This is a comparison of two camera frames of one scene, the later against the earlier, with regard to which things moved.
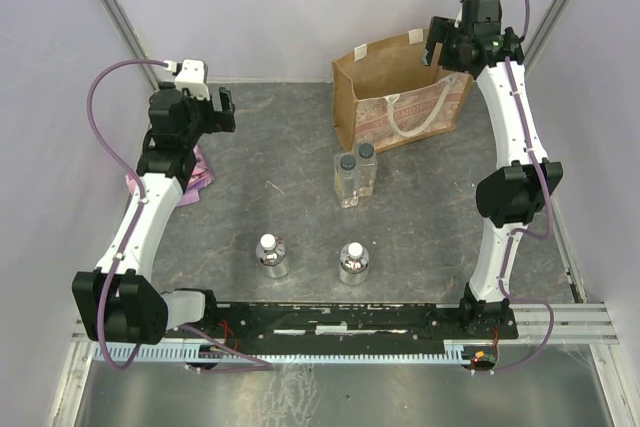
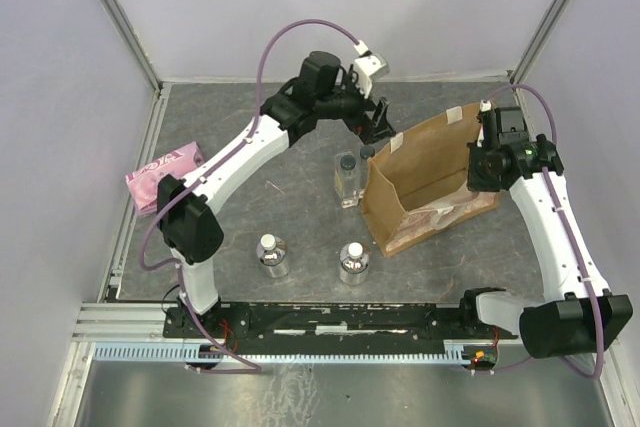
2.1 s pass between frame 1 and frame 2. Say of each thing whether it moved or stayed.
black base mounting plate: stayed
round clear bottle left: stayed
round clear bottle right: stayed
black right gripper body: moved
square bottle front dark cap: stayed
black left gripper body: moved
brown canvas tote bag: moved
